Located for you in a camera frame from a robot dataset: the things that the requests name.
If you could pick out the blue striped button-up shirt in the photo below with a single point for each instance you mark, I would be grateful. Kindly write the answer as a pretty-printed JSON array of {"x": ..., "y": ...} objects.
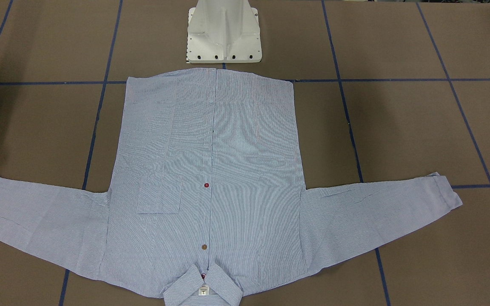
[{"x": 207, "y": 201}]

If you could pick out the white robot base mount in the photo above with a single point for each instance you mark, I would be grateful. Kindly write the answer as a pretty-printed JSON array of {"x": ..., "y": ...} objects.
[{"x": 223, "y": 31}]

